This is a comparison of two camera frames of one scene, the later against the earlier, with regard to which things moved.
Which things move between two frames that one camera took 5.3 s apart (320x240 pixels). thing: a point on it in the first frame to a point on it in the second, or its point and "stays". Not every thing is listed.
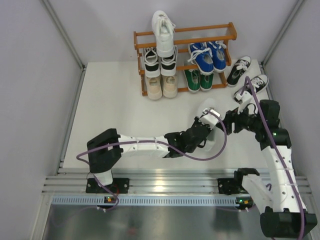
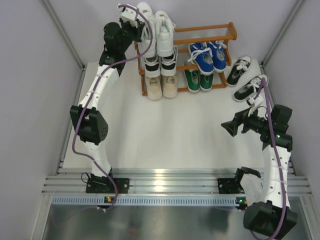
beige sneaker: [154, 87] stays
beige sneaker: [170, 86] stays
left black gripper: [196, 121] to [137, 31]
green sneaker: [206, 82] stays
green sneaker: [192, 78] stays
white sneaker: [214, 138] to [148, 46]
